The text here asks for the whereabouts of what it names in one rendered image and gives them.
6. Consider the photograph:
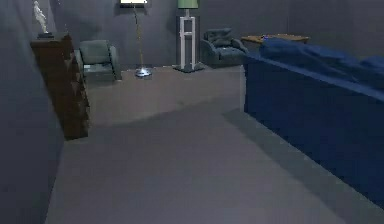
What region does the green shade white floor lamp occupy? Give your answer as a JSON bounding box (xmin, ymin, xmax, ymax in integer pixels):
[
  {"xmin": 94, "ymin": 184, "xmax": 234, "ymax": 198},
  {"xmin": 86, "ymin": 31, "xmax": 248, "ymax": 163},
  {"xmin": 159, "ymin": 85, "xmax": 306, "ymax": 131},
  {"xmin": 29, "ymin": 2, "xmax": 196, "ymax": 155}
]
[{"xmin": 172, "ymin": 0, "xmax": 206, "ymax": 74}]

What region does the thin brass floor lamp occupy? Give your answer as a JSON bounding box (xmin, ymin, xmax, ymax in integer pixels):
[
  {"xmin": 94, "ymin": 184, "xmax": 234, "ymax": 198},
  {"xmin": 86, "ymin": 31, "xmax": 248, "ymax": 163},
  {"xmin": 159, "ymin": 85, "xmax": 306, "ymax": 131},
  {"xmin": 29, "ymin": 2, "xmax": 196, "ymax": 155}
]
[{"xmin": 119, "ymin": 0, "xmax": 153, "ymax": 79}]

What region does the dark teal armchair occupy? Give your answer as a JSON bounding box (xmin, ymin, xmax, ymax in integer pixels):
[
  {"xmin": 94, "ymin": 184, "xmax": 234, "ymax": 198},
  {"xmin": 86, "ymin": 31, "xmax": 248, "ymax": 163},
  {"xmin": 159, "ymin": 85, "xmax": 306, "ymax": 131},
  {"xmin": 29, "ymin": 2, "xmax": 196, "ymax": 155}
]
[{"xmin": 199, "ymin": 27, "xmax": 250, "ymax": 67}]

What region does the wooden side table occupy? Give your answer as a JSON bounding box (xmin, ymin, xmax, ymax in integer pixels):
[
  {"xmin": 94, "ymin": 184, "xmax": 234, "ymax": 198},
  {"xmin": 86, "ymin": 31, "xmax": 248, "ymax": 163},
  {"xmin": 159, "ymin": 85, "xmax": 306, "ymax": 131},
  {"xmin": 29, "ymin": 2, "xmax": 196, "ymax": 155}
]
[{"xmin": 240, "ymin": 33, "xmax": 311, "ymax": 46}]

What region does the grey green armchair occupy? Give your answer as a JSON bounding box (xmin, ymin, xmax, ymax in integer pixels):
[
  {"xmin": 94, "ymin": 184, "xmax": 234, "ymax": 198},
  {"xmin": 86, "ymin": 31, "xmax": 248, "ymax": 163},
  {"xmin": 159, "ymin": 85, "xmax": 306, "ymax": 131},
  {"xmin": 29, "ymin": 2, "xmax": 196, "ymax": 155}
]
[{"xmin": 73, "ymin": 39, "xmax": 123, "ymax": 83}]

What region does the blue sofa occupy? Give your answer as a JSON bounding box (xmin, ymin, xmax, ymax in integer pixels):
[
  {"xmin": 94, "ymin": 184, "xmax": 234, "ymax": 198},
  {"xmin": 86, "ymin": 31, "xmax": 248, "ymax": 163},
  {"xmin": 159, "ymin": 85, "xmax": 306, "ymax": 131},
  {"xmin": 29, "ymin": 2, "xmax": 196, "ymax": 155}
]
[{"xmin": 243, "ymin": 36, "xmax": 384, "ymax": 210}]

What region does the dark brown wooden cabinet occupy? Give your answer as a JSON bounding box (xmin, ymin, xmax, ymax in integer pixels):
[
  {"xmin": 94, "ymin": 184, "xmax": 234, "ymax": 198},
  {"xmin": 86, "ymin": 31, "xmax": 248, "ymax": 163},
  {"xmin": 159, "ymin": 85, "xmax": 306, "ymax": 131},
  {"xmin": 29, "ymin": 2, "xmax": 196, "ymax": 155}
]
[{"xmin": 29, "ymin": 32, "xmax": 92, "ymax": 141}]

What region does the white figure statue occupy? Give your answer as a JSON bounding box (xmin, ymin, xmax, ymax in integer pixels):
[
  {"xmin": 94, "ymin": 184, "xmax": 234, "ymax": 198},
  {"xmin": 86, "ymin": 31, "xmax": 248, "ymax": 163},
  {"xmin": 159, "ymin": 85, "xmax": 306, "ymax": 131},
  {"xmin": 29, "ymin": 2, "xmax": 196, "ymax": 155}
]
[{"xmin": 32, "ymin": 0, "xmax": 54, "ymax": 39}]

